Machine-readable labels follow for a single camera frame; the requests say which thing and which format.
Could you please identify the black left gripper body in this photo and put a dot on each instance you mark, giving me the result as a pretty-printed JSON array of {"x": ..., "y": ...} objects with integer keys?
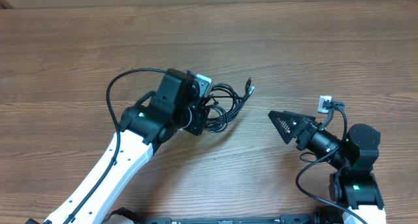
[{"x": 197, "y": 118}]

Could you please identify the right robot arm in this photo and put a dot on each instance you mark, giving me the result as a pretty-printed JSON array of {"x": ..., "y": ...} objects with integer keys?
[{"x": 354, "y": 193}]

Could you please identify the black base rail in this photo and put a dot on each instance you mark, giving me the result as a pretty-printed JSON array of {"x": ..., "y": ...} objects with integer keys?
[{"x": 228, "y": 220}]

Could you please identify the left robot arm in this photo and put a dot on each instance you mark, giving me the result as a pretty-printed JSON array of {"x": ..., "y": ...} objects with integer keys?
[{"x": 154, "y": 119}]

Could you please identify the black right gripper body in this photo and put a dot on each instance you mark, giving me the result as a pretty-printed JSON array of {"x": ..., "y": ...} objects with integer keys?
[{"x": 309, "y": 128}]

